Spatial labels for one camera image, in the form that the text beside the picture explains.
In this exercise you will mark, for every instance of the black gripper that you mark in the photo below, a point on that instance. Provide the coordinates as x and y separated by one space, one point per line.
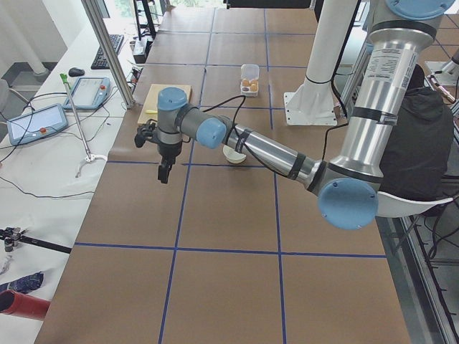
168 150

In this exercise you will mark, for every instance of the clear plastic egg box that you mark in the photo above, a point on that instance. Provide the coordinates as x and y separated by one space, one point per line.
249 72

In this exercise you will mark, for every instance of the bamboo cutting board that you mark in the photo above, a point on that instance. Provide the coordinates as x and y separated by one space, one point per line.
164 97

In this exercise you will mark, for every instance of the white bowl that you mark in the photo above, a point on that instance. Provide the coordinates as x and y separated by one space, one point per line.
233 156

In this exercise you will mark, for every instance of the metal reacher grabber tool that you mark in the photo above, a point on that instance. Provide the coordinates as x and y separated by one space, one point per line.
90 157

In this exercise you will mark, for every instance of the blue teach pendant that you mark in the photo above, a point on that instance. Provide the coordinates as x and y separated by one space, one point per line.
89 93
36 125

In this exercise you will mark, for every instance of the black computer mouse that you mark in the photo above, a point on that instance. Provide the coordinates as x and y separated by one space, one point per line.
76 72

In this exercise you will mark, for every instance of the red cylinder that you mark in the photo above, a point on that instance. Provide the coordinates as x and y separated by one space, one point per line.
22 305

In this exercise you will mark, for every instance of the white chair with black cloth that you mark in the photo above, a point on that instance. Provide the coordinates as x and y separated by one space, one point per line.
417 152

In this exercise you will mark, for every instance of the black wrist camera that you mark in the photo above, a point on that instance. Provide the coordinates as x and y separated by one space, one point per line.
146 132

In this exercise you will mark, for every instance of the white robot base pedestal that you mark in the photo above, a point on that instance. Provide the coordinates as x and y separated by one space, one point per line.
312 103

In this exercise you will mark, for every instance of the aluminium frame post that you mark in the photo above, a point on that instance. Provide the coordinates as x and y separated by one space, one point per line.
95 17

